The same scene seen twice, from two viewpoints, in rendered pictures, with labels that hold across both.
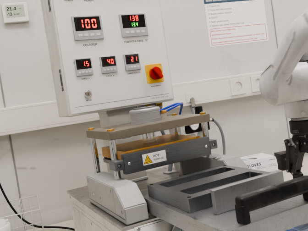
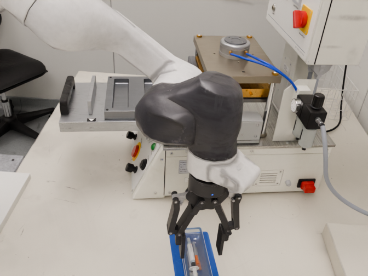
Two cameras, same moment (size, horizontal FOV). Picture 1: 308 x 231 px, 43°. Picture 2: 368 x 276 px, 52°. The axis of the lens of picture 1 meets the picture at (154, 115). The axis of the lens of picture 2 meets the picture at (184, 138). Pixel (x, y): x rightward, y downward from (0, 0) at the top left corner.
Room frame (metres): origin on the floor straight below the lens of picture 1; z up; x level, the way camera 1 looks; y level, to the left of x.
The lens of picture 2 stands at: (1.17, -0.94, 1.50)
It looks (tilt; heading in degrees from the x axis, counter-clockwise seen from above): 35 degrees down; 107
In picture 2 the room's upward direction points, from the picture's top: 4 degrees clockwise
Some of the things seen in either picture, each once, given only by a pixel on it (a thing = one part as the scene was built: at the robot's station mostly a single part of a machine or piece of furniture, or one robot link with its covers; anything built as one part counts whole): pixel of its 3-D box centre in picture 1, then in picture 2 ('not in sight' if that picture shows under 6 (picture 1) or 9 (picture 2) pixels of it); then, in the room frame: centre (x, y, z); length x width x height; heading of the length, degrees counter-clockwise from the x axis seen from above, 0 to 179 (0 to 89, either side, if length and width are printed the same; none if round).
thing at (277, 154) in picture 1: (288, 159); not in sight; (1.60, -0.52, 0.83); 0.09 x 0.06 x 0.07; 99
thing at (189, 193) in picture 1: (210, 185); (136, 96); (0.76, -0.09, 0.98); 0.20 x 0.17 x 0.03; 116
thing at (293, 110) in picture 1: (300, 108); (223, 164); (1.08, -0.41, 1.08); 0.13 x 0.12 x 0.05; 117
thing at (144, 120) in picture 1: (149, 130); (245, 65); (1.03, 0.02, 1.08); 0.31 x 0.24 x 0.13; 116
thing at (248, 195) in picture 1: (277, 197); (67, 93); (0.60, -0.17, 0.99); 0.15 x 0.02 x 0.04; 116
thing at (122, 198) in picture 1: (113, 195); not in sight; (0.87, 0.12, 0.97); 0.25 x 0.05 x 0.07; 26
